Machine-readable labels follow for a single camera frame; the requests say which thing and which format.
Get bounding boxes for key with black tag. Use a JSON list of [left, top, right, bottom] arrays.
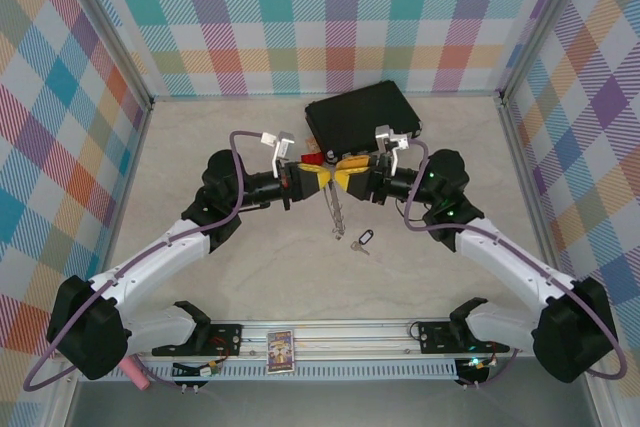
[[349, 229, 379, 254]]

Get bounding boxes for pink cylinder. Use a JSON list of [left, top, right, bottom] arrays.
[[123, 354, 150, 392]]

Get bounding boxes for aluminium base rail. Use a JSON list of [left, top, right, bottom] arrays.
[[144, 319, 511, 361]]

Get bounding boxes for black case with metal handle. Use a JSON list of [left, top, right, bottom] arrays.
[[304, 80, 425, 164]]

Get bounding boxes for black board with green light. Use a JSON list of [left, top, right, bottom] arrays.
[[455, 354, 494, 388]]

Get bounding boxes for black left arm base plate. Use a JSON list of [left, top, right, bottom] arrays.
[[199, 321, 244, 358]]

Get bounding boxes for white slotted cable duct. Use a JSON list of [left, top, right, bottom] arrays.
[[107, 359, 459, 383]]

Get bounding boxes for colourful picture card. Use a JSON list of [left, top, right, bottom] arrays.
[[267, 329, 296, 373]]

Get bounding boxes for aluminium frame post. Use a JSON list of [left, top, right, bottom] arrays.
[[59, 0, 154, 108], [497, 0, 596, 98]]

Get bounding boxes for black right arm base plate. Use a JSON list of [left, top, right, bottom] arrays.
[[417, 320, 511, 354]]

